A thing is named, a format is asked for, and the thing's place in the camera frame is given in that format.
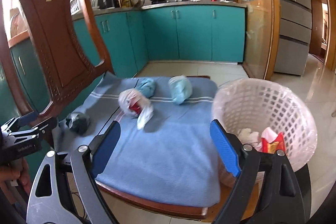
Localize left hand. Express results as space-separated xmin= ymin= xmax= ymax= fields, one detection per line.
xmin=0 ymin=158 xmax=31 ymax=198

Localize blue towel on chair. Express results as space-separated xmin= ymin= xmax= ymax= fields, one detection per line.
xmin=52 ymin=73 xmax=220 ymax=207

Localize brown wooden chair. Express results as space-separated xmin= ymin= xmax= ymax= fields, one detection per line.
xmin=0 ymin=0 xmax=259 ymax=223

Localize red snack packet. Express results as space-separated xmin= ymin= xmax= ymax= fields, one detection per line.
xmin=261 ymin=127 xmax=286 ymax=153

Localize glass sliding door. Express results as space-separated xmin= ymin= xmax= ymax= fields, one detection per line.
xmin=238 ymin=0 xmax=281 ymax=80

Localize grey refrigerator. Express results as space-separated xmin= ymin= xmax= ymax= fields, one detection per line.
xmin=274 ymin=0 xmax=312 ymax=76

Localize dark green crumpled bag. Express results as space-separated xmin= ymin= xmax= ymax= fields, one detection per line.
xmin=66 ymin=112 xmax=91 ymax=135

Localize black air fryer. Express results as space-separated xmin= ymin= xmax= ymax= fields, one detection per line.
xmin=97 ymin=0 xmax=120 ymax=9

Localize white bag with red item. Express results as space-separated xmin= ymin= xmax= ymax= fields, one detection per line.
xmin=118 ymin=89 xmax=154 ymax=130

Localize white tissue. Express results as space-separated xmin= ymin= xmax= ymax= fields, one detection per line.
xmin=238 ymin=128 xmax=262 ymax=152

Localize teal lower kitchen cabinets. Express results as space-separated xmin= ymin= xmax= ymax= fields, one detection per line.
xmin=1 ymin=3 xmax=245 ymax=124

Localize light blue bagged cloth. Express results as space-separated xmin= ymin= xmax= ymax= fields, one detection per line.
xmin=168 ymin=75 xmax=193 ymax=105

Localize blue waffle cloth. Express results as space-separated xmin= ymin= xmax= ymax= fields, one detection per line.
xmin=135 ymin=78 xmax=156 ymax=98

